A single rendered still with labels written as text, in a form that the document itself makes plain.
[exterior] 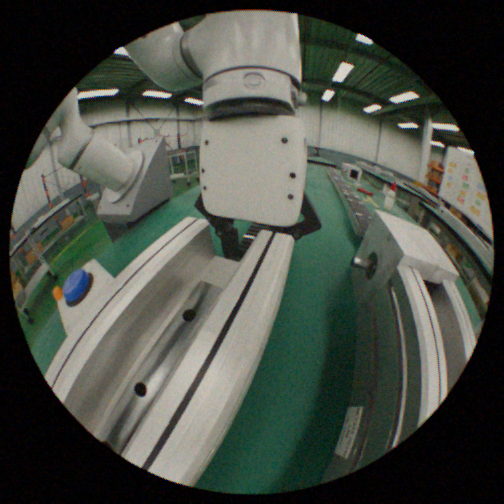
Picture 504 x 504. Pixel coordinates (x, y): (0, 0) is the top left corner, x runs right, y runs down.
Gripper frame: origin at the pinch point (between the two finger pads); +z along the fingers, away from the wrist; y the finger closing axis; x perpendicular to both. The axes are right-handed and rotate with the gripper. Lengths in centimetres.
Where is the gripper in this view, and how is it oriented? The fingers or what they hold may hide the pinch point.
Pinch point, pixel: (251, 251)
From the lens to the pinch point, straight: 19.8
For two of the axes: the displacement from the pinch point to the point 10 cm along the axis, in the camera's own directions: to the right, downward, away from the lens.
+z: 0.0, 7.7, 6.3
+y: -9.4, -2.3, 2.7
